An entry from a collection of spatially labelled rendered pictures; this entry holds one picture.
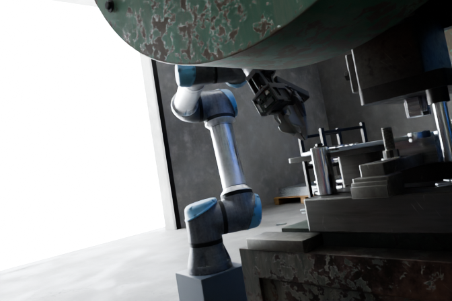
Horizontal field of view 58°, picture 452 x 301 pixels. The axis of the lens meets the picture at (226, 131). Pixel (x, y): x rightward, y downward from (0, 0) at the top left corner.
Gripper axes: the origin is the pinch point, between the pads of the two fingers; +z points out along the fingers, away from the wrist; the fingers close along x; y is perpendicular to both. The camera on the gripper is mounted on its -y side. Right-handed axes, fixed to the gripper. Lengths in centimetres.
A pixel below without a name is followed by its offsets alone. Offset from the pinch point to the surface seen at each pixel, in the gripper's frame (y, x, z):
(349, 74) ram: 5.8, 20.5, -1.8
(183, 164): -287, -379, -183
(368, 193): 26.7, 20.5, 22.5
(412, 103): 3.8, 26.5, 10.4
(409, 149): 8.9, 22.7, 17.9
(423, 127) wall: -668, -193, -93
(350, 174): 5.8, 8.2, 15.2
